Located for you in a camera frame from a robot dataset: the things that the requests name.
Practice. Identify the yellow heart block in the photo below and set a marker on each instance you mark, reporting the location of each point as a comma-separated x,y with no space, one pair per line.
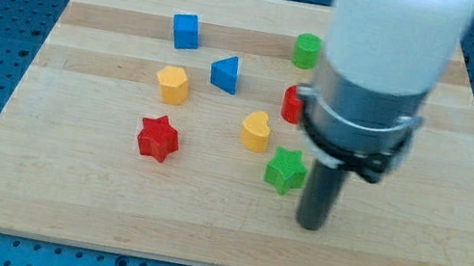
255,133

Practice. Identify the red star block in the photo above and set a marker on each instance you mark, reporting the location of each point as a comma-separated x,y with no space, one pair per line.
158,138

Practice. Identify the blue triangle block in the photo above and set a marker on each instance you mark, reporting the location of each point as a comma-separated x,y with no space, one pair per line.
224,74

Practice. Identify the blue cube block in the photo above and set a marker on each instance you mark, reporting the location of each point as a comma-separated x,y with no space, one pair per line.
185,31

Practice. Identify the green cylinder block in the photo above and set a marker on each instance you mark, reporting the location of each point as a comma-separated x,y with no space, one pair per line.
306,51

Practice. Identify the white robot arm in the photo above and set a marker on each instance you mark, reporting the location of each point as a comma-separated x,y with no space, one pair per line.
379,61

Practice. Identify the wooden board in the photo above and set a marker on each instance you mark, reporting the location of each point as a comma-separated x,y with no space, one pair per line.
71,171

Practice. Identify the yellow hexagon block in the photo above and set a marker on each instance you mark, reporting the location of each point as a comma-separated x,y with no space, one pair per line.
173,84

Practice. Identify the green star block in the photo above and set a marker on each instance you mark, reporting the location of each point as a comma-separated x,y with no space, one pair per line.
286,171

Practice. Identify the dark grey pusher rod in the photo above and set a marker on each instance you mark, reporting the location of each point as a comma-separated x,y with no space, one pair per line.
320,192

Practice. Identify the red cylinder block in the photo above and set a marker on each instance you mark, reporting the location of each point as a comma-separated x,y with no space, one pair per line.
291,108

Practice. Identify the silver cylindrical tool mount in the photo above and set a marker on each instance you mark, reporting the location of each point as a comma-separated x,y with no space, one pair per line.
353,129

